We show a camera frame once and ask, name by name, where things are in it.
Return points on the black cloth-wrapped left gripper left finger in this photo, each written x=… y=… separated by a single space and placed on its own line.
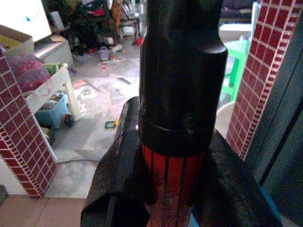
x=113 y=179

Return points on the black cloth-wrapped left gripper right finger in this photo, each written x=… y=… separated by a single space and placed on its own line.
x=227 y=189

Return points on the white plastic tub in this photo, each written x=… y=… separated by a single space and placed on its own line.
x=223 y=118

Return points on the dark door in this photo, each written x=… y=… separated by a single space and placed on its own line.
x=284 y=142

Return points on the black toy wheel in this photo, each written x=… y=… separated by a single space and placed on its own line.
x=68 y=120

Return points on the blue plastic storage bin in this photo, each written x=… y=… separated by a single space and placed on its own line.
x=53 y=113

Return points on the black flat comb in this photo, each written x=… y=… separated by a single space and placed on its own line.
x=124 y=80

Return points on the pink paper sheet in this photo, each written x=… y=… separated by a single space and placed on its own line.
x=80 y=84

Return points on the red tiled pillar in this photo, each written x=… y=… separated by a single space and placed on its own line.
x=21 y=132
x=255 y=82

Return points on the purple and white shoe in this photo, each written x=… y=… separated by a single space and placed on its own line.
x=104 y=53

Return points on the green plastic stool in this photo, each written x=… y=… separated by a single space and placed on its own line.
x=239 y=61

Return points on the purple patterned cushion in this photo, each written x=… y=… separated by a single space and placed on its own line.
x=28 y=71

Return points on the dark metal chair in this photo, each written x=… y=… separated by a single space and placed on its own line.
x=129 y=26

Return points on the cardboard box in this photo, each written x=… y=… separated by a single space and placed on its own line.
x=14 y=41

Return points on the bright white screen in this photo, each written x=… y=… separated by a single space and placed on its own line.
x=21 y=16

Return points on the green square toy frame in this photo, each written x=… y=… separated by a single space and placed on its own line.
x=110 y=125

